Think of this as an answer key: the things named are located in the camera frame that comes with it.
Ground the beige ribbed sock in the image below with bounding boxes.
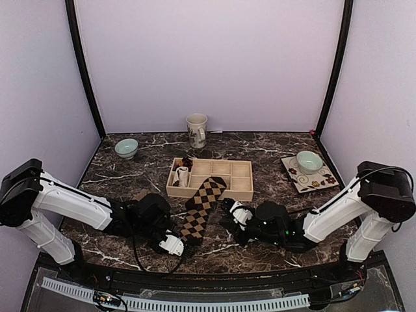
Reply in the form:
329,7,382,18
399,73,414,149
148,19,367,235
132,189,150,202

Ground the brown yellow argyle sock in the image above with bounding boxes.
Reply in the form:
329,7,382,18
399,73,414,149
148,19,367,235
180,177,227,246

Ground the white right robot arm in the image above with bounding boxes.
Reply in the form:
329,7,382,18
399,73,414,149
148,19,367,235
220,161,415,282

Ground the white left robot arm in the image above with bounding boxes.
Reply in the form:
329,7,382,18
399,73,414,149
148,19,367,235
1,159,192,283

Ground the wooden compartment tray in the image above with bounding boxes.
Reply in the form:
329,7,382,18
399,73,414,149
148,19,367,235
166,157,254,202

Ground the floral square plate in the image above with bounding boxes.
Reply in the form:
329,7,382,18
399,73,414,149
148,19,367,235
280,155,340,195

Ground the rolled white ribbed sock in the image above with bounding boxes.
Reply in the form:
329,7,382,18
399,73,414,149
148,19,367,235
172,166,189,188

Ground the rolled red argyle sock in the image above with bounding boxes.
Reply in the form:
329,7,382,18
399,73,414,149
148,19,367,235
180,157,193,168

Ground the pale green bowl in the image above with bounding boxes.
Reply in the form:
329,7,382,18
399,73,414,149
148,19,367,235
296,151,324,175

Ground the teal striped ceramic bowl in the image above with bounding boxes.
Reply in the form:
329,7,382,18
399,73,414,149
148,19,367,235
114,138,138,159

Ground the coral pattern ceramic mug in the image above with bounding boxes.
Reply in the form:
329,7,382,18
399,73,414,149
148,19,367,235
186,113,208,149

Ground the green circuit board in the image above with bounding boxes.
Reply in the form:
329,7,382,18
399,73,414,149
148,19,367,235
92,291,122,307

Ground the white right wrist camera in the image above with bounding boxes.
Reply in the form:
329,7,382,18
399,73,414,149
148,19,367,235
229,201,253,229

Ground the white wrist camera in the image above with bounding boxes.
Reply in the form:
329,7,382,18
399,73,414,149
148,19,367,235
159,231,185,257
229,201,253,229

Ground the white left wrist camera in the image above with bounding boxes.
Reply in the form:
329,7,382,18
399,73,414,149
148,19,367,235
159,231,185,257

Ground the black front table rail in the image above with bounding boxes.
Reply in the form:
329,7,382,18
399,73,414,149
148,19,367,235
39,244,384,293

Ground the white slotted cable duct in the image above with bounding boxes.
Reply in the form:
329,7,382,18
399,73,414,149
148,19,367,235
41,278,311,311

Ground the black left corner post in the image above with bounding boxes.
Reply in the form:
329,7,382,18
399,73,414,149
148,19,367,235
64,0,107,140

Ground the black corner post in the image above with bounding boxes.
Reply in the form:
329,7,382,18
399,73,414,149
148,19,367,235
64,0,107,140
314,0,354,140

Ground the black right corner post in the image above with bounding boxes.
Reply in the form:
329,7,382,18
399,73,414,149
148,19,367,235
314,0,354,140

